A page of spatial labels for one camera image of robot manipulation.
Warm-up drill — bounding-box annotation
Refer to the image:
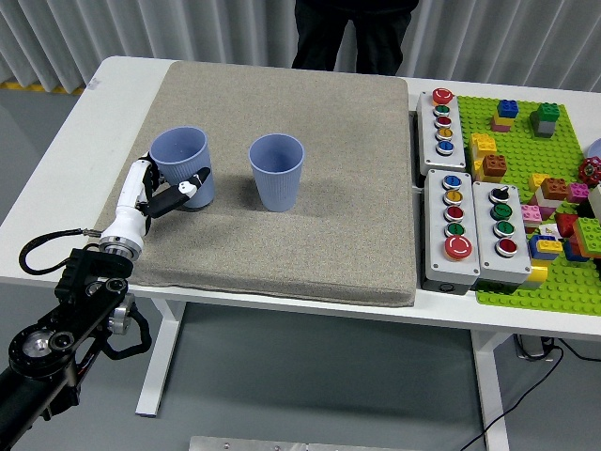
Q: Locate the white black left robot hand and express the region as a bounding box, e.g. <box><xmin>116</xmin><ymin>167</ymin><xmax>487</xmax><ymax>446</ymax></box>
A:
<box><xmin>99</xmin><ymin>157</ymin><xmax>212</xmax><ymax>250</ymax></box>

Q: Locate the blue ribbed plastic cup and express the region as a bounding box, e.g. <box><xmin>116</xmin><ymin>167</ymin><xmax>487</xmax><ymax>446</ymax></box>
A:
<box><xmin>149</xmin><ymin>126</ymin><xmax>216</xmax><ymax>210</ymax></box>
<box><xmin>248</xmin><ymin>133</ymin><xmax>306</xmax><ymax>213</ymax></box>

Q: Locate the white table leg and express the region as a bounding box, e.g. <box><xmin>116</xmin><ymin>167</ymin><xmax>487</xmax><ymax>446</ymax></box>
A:
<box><xmin>134</xmin><ymin>298</ymin><xmax>189</xmax><ymax>418</ymax></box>
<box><xmin>470</xmin><ymin>330</ymin><xmax>517</xmax><ymax>451</ymax></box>

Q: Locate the grey-brown foam mat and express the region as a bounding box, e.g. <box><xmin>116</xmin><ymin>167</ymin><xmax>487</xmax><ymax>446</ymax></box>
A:
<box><xmin>82</xmin><ymin>60</ymin><xmax>419</xmax><ymax>309</ymax></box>

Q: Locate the white curtain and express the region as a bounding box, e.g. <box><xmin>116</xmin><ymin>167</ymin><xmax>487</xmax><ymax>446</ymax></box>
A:
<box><xmin>0</xmin><ymin>0</ymin><xmax>601</xmax><ymax>93</ymax></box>

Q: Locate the person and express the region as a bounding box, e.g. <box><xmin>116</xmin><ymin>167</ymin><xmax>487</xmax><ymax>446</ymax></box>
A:
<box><xmin>290</xmin><ymin>0</ymin><xmax>422</xmax><ymax>76</ymax></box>

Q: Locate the grey five-button control box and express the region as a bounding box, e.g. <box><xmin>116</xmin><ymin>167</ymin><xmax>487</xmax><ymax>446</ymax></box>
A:
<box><xmin>424</xmin><ymin>168</ymin><xmax>483</xmax><ymax>286</ymax></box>
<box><xmin>415</xmin><ymin>88</ymin><xmax>468</xmax><ymax>176</ymax></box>

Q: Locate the brown toy brick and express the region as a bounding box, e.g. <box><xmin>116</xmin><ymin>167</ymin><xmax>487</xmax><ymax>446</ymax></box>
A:
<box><xmin>539</xmin><ymin>178</ymin><xmax>569</xmax><ymax>202</ymax></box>
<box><xmin>481</xmin><ymin>153</ymin><xmax>510</xmax><ymax>179</ymax></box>

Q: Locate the green studded baseplate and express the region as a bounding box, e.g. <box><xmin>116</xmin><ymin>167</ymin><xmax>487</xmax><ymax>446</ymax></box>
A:
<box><xmin>455</xmin><ymin>95</ymin><xmax>601</xmax><ymax>317</ymax></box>

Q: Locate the yellow round toy block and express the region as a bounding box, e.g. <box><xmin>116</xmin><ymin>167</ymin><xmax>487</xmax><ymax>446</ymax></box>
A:
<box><xmin>524</xmin><ymin>262</ymin><xmax>550</xmax><ymax>290</ymax></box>

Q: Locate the grey power adapter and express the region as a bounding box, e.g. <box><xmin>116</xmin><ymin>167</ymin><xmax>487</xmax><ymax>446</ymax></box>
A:
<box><xmin>515</xmin><ymin>334</ymin><xmax>558</xmax><ymax>362</ymax></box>

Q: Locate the red toy brick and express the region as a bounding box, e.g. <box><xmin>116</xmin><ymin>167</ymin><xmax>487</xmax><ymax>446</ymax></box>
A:
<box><xmin>554</xmin><ymin>212</ymin><xmax>582</xmax><ymax>240</ymax></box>

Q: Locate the magenta toy brick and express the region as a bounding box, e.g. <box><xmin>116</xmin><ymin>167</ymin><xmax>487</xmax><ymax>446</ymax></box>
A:
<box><xmin>566</xmin><ymin>182</ymin><xmax>591</xmax><ymax>205</ymax></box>

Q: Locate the large green toy brick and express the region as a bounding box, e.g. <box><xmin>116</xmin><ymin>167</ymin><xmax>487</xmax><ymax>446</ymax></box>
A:
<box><xmin>571</xmin><ymin>217</ymin><xmax>601</xmax><ymax>260</ymax></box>

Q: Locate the red valve handwheel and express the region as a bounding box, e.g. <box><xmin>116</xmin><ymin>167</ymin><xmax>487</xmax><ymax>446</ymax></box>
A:
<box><xmin>578</xmin><ymin>157</ymin><xmax>601</xmax><ymax>187</ymax></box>

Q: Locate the white box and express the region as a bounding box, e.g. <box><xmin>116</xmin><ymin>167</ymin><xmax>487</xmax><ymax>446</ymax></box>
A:
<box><xmin>587</xmin><ymin>183</ymin><xmax>601</xmax><ymax>222</ymax></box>

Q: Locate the grey selector switch control box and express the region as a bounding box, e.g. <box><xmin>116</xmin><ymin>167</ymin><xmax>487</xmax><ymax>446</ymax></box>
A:
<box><xmin>471</xmin><ymin>180</ymin><xmax>534</xmax><ymax>286</ymax></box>

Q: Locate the black floor cable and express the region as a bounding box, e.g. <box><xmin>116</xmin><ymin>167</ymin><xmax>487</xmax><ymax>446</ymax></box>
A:
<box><xmin>462</xmin><ymin>338</ymin><xmax>601</xmax><ymax>451</ymax></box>

